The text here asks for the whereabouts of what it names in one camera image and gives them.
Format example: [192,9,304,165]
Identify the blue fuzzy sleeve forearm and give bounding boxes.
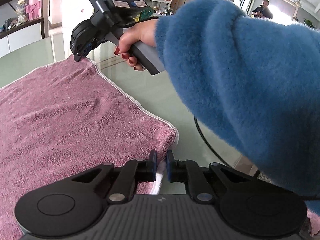
[156,0,319,196]

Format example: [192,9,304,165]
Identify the person in background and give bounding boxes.
[252,0,273,19]

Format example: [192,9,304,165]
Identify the white low sideboard cabinet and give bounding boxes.
[0,18,45,57]

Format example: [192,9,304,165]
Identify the right hand red nails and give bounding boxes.
[114,19,158,71]

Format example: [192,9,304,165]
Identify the black cable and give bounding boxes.
[193,114,320,202]

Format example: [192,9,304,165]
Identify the pink terry towel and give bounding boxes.
[1,57,179,239]

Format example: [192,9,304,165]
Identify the pink gift box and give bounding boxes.
[25,0,42,21]

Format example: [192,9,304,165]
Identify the flower bouquet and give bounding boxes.
[15,0,27,27]

